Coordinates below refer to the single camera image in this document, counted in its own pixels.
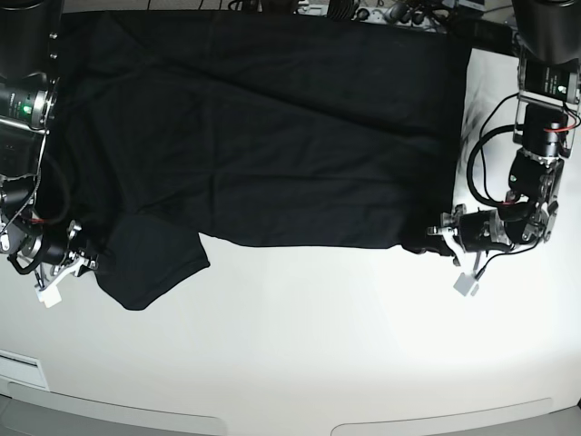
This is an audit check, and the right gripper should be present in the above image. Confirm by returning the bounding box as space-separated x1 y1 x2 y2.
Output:
8 220 98 289

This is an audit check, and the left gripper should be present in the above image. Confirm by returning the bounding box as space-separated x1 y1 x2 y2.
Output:
427 204 511 268

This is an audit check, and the black T-shirt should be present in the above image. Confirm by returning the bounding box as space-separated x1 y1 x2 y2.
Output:
47 11 471 311

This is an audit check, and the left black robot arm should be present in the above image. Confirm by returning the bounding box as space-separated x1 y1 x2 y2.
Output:
428 1 580 274

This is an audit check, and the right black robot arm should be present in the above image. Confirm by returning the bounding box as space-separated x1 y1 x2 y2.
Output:
1 1 98 299

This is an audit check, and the white label plate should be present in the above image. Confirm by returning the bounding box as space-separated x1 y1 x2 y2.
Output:
0 350 49 391

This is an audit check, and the black equipment clutter behind table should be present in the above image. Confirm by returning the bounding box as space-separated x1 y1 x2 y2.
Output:
220 1 516 51

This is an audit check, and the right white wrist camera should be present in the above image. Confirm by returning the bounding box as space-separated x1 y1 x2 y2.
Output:
36 283 62 309

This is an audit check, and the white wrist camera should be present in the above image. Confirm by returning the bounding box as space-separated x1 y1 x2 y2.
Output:
36 283 62 309
453 272 479 297

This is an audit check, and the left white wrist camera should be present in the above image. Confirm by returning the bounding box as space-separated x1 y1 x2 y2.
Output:
453 272 479 297

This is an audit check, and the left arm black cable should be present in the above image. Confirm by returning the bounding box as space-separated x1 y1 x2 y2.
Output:
466 97 537 208

